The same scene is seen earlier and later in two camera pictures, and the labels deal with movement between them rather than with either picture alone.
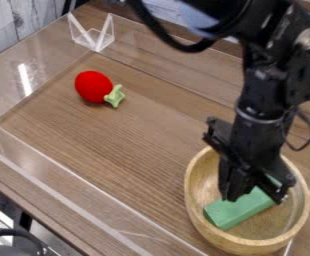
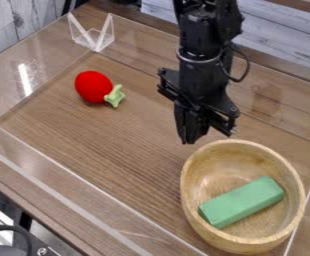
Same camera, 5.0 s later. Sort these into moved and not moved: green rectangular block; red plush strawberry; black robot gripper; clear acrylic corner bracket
Moved: black robot gripper
Not moved: clear acrylic corner bracket; green rectangular block; red plush strawberry
